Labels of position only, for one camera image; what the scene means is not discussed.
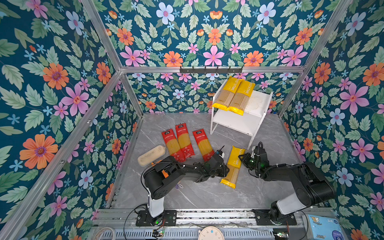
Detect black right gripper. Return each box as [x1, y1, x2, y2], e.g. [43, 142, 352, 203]
[238, 153, 260, 172]

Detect yellow spaghetti bag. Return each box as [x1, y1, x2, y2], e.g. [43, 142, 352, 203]
[221, 146, 246, 189]
[212, 77, 244, 111]
[228, 81, 256, 116]

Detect red spaghetti bag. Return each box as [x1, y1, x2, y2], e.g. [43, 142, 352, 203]
[193, 129, 215, 162]
[162, 129, 186, 163]
[176, 123, 195, 159]

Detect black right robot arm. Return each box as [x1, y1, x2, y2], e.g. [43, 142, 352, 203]
[239, 153, 336, 224]

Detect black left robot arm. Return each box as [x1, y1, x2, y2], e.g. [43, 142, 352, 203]
[141, 154, 230, 219]

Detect white two-tier shelf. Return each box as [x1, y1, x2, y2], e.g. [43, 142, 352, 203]
[210, 91, 273, 149]

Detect orange plush toy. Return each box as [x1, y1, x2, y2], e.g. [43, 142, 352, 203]
[151, 161, 169, 178]

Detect beige bread loaf toy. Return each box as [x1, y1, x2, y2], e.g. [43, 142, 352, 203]
[138, 145, 166, 167]

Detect white round timer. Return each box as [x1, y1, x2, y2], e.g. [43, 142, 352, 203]
[198, 226, 225, 240]

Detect blue tissue pack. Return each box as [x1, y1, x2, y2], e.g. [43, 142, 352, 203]
[307, 215, 346, 240]

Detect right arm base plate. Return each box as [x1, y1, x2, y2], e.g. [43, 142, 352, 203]
[252, 209, 297, 226]

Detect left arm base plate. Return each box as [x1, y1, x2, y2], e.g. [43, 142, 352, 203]
[136, 210, 178, 227]

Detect black hook rail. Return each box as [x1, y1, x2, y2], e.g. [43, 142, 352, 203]
[179, 66, 243, 75]

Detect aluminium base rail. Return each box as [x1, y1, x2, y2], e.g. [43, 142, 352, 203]
[91, 207, 337, 230]

